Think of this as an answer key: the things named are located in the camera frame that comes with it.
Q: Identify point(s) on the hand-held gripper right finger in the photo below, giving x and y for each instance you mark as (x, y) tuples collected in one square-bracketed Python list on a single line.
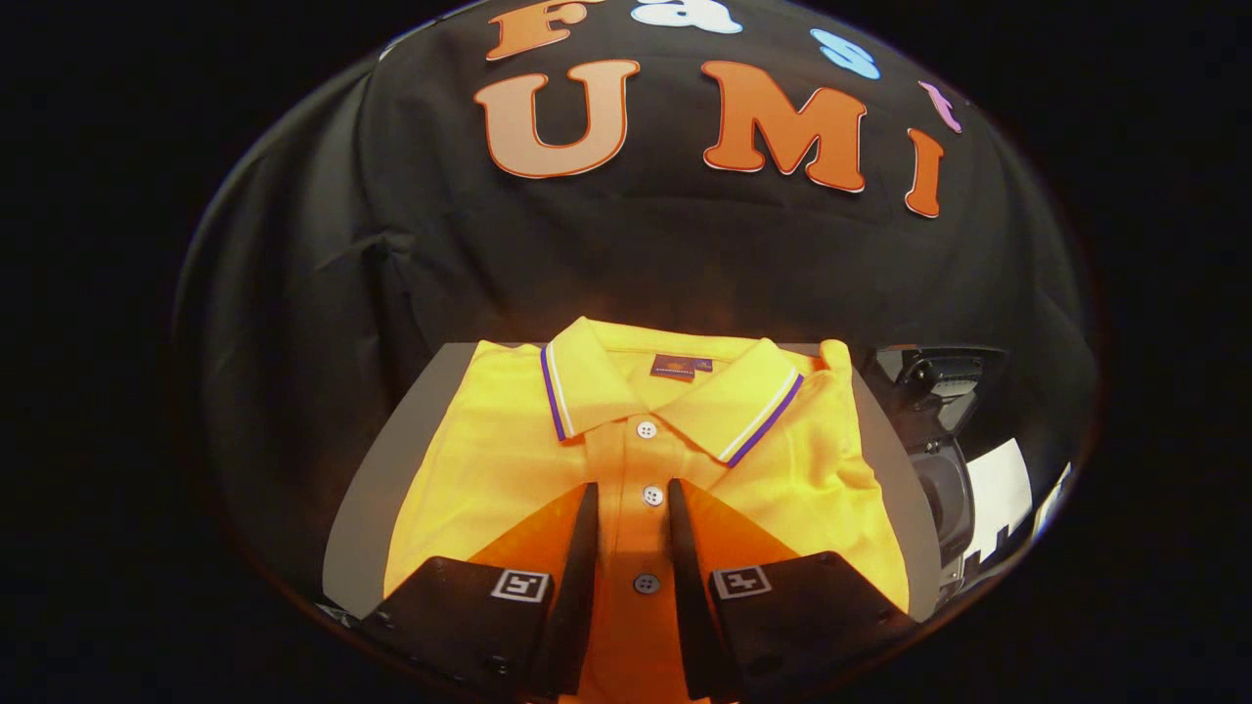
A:
[(690, 596)]

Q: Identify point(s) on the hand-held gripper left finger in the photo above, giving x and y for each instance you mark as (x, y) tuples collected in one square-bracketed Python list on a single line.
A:
[(572, 596)]

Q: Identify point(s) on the yellow polo shirt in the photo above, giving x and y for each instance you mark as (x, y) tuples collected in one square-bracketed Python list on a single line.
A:
[(489, 450)]

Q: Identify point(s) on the dark glass washing machine lid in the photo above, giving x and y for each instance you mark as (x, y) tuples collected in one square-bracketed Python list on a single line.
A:
[(929, 376)]

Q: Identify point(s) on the grey platform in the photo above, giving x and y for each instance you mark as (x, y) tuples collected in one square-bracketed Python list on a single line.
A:
[(377, 508)]

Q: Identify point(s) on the white sheet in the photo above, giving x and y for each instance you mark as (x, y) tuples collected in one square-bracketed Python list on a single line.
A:
[(1000, 484)]

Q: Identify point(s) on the black backdrop cloth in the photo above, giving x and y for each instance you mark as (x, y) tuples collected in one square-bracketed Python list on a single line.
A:
[(440, 254)]

